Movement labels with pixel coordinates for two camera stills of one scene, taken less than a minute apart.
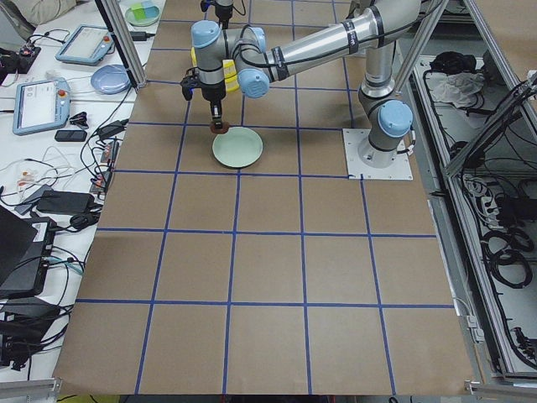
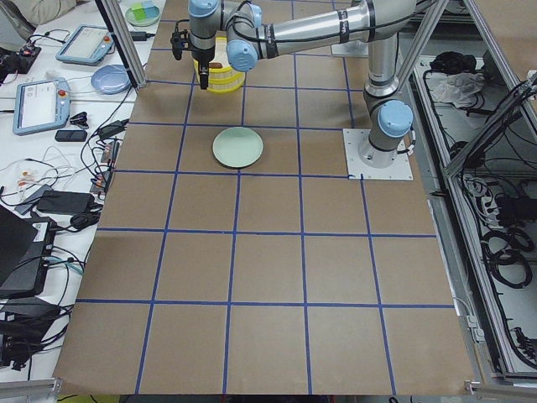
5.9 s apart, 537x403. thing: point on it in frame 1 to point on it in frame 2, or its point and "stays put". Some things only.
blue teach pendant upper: (86, 44) stays put
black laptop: (25, 248) stays put
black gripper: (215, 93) to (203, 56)
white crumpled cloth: (458, 88) stays put
